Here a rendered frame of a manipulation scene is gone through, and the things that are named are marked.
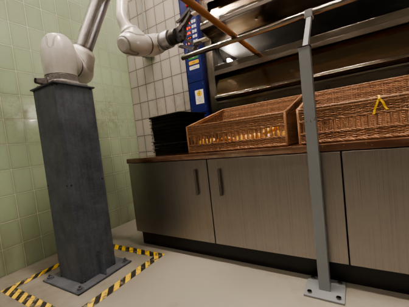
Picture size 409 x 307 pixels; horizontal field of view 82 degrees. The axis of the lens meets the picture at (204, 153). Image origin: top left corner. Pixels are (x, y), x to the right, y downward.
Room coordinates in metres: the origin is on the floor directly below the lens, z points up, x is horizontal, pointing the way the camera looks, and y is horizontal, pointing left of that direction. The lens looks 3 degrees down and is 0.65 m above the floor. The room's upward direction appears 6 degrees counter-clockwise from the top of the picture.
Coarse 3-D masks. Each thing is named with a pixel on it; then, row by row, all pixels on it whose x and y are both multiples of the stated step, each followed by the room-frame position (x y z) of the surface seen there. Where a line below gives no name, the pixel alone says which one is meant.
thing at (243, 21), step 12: (264, 0) 1.41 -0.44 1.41; (276, 0) 1.38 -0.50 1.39; (288, 0) 1.38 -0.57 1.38; (300, 0) 1.39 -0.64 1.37; (312, 0) 1.39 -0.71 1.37; (324, 0) 1.39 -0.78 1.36; (240, 12) 1.49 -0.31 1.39; (252, 12) 1.48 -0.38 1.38; (264, 12) 1.48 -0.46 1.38; (276, 12) 1.49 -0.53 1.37; (288, 12) 1.49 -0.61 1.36; (228, 24) 1.59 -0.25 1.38; (240, 24) 1.60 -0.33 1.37; (252, 24) 1.60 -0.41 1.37; (264, 24) 1.60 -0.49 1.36; (216, 36) 1.72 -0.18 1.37; (228, 36) 1.73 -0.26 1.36
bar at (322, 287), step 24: (336, 0) 1.03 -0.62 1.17; (216, 48) 1.35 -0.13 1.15; (312, 72) 0.90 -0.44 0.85; (312, 96) 0.89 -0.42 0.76; (312, 120) 0.89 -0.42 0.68; (312, 144) 0.89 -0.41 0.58; (312, 168) 0.90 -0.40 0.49; (312, 192) 0.90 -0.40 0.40; (312, 288) 0.92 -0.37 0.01; (336, 288) 0.90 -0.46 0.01
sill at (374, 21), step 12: (396, 12) 1.21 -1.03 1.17; (408, 12) 1.19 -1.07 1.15; (360, 24) 1.29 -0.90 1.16; (372, 24) 1.26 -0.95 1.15; (324, 36) 1.38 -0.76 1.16; (336, 36) 1.35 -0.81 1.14; (276, 48) 1.53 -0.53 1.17; (288, 48) 1.49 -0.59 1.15; (240, 60) 1.66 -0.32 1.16; (252, 60) 1.62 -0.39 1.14
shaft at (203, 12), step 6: (180, 0) 0.92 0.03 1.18; (186, 0) 0.92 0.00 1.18; (192, 0) 0.95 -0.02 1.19; (192, 6) 0.97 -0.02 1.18; (198, 6) 0.99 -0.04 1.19; (198, 12) 1.02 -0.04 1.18; (204, 12) 1.03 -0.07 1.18; (210, 18) 1.08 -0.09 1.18; (216, 18) 1.12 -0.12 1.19; (216, 24) 1.14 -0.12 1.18; (222, 24) 1.17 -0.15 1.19; (222, 30) 1.21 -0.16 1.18; (228, 30) 1.23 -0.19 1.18; (234, 36) 1.30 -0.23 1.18; (240, 42) 1.39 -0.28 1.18; (246, 42) 1.45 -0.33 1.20; (246, 48) 1.49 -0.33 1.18; (252, 48) 1.53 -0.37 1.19
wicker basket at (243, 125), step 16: (224, 112) 1.71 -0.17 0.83; (256, 112) 1.57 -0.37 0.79; (272, 112) 1.51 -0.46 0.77; (288, 112) 1.07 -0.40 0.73; (192, 128) 1.31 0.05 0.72; (208, 128) 1.26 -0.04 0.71; (224, 128) 1.21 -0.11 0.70; (240, 128) 1.16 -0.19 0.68; (256, 128) 1.11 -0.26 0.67; (288, 128) 1.08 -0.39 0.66; (192, 144) 1.32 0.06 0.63; (208, 144) 1.26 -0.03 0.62; (224, 144) 1.21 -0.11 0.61; (240, 144) 1.16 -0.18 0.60; (256, 144) 1.12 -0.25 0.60; (272, 144) 1.08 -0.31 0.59; (288, 144) 1.04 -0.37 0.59
